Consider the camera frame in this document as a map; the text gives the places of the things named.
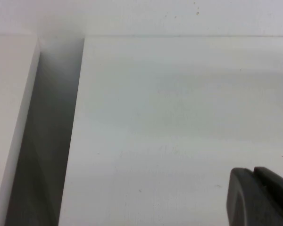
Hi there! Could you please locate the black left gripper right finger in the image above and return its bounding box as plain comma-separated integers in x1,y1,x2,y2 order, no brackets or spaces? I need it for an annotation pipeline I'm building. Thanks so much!
253,166,283,226

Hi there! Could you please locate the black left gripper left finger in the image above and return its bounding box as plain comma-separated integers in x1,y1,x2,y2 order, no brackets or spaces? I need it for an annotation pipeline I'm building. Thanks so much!
226,167,283,226

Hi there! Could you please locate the white side cabinet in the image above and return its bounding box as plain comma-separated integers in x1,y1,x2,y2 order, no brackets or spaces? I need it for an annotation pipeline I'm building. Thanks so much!
0,34,42,226

